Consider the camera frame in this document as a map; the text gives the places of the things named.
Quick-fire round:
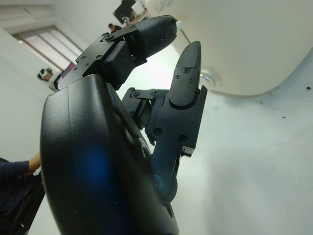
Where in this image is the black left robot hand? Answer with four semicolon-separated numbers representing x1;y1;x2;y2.
40;15;208;235

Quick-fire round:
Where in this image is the monitor with pink screen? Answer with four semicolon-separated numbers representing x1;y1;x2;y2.
54;62;77;90

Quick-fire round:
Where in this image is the person with white headset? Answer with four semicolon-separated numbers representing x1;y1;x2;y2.
37;68;61;93

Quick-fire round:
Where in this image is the person in navy sweater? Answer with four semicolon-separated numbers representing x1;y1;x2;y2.
0;153;46;235

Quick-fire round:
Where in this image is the window with grey blinds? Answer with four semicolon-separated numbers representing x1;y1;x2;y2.
11;25;84;74

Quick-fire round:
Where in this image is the distant person in black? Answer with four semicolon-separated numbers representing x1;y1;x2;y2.
107;23;123;34

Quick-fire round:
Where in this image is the black wall monitor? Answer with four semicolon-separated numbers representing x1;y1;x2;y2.
113;0;138;23

